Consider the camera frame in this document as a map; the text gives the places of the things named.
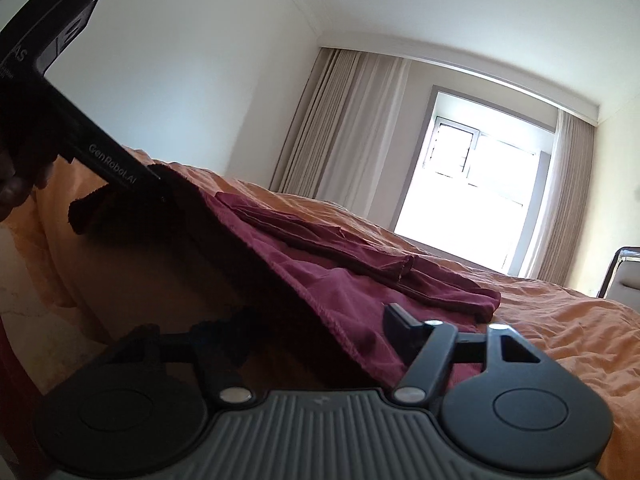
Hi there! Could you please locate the narrow beige curtain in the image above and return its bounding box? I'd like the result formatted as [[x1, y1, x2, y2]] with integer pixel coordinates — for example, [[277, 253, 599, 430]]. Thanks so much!
[[515, 108, 600, 286]]

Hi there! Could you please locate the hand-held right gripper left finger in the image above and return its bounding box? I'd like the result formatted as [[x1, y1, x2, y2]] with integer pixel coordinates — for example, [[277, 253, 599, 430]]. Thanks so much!
[[100, 307, 259, 406]]

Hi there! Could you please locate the padded bed headboard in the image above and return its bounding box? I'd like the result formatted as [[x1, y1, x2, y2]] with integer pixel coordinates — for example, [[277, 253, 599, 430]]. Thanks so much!
[[597, 246, 640, 306]]

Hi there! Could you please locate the orange duvet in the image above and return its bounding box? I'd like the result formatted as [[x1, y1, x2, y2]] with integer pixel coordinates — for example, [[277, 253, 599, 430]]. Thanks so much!
[[10, 145, 640, 461]]

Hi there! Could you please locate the wide beige curtain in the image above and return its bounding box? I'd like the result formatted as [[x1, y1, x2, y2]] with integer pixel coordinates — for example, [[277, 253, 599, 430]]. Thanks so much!
[[270, 47, 416, 201]]

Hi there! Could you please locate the person's left hand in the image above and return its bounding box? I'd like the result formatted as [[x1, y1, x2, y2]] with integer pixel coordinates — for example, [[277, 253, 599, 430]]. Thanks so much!
[[0, 147, 56, 223]]

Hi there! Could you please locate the window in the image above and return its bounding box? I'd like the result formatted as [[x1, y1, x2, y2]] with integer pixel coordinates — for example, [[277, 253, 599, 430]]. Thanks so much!
[[392, 85, 558, 277]]

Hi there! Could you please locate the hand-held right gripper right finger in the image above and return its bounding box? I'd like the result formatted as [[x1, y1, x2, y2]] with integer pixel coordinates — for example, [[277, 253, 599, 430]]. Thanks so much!
[[383, 303, 548, 405]]

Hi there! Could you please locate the maroon long-sleeve sweater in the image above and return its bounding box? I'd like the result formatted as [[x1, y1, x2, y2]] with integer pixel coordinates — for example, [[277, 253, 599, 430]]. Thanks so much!
[[67, 160, 502, 392]]

